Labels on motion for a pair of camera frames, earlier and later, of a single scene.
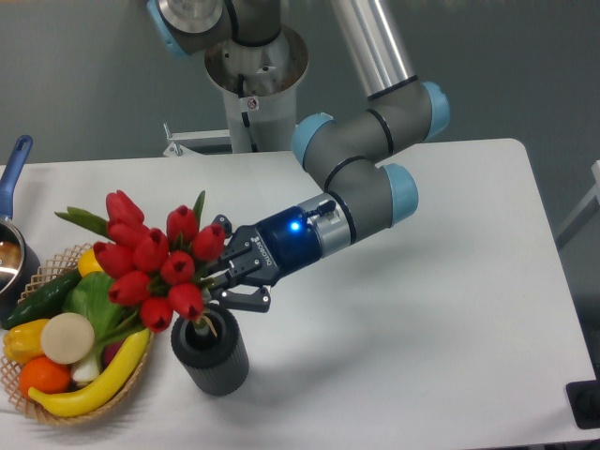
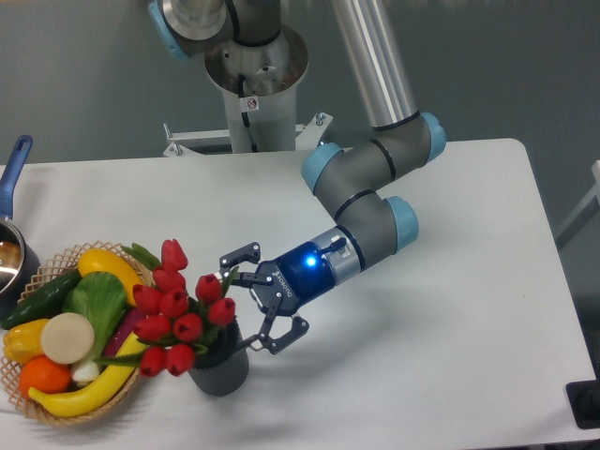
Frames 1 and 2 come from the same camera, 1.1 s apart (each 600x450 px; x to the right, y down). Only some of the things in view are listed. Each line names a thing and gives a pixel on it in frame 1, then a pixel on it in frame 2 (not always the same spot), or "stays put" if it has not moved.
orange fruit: [44, 375] stays put
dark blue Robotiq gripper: [260, 253] -> [300, 277]
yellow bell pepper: [22, 341] stays put
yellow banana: [111, 382] stays put
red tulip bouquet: [158, 275] -> [174, 320]
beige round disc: [67, 338] stays put
